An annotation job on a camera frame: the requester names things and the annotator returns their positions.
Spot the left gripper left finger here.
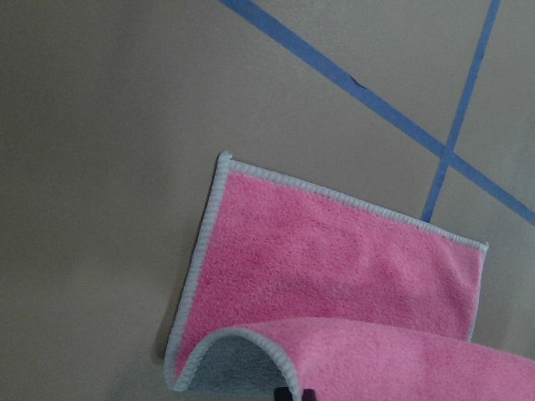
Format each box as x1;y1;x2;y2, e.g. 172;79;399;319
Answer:
273;387;291;401

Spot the pink and grey microfibre towel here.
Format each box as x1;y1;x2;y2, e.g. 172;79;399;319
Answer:
164;152;534;400

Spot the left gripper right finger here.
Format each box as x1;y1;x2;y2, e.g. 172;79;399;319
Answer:
303;388;317;401

